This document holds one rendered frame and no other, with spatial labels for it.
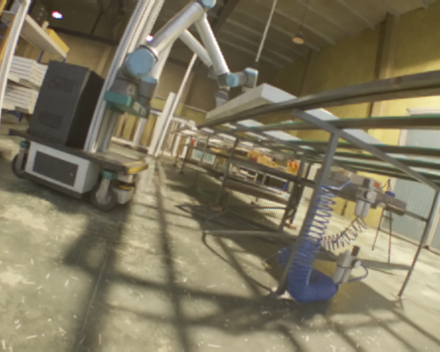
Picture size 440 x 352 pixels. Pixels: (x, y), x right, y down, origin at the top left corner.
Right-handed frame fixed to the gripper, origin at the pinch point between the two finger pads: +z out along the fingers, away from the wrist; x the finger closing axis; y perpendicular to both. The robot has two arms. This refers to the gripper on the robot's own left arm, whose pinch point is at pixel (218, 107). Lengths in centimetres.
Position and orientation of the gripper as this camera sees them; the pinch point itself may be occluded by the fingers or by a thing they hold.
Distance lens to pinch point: 237.6
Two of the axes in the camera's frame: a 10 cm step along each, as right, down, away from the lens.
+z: -3.0, 9.5, 0.6
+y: -2.3, -1.3, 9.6
